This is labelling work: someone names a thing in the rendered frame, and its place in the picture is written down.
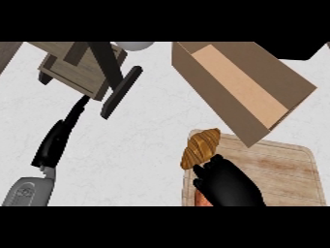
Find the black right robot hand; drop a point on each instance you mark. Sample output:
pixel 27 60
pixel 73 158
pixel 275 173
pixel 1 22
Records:
pixel 229 185

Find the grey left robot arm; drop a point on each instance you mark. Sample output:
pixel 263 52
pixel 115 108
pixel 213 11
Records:
pixel 29 192

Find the orange sweet potato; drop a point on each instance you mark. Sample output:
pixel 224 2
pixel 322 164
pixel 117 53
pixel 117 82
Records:
pixel 202 197

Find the pale wooden cutting board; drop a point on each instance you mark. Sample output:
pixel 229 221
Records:
pixel 282 174

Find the brown cardboard box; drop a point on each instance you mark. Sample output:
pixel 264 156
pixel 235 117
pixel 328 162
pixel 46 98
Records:
pixel 239 84

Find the brown striped croissant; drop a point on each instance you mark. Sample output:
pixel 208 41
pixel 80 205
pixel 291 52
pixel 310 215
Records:
pixel 201 148

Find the black angular appliance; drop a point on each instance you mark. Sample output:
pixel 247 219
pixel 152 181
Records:
pixel 295 50

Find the white bowl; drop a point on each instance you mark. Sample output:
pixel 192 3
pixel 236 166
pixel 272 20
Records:
pixel 133 46

